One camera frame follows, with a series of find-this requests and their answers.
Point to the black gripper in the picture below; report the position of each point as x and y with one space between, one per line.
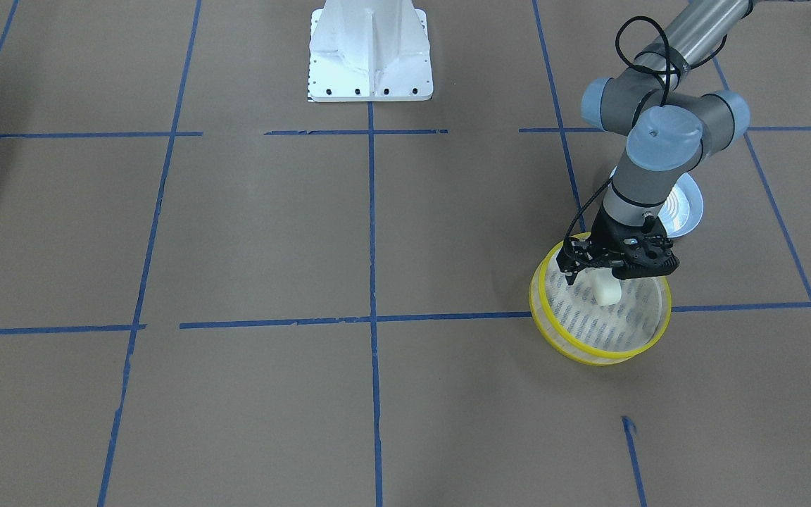
603 236

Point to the white steamed bun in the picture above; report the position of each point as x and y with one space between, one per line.
606 288

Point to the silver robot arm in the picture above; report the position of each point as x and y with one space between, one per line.
668 134

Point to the yellow round steamer basket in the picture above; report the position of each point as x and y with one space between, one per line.
570 321

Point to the light blue plate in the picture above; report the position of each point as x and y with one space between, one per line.
683 208

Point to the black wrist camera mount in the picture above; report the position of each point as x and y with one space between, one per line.
644 253

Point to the white pedestal column base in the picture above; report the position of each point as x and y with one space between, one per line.
369 51

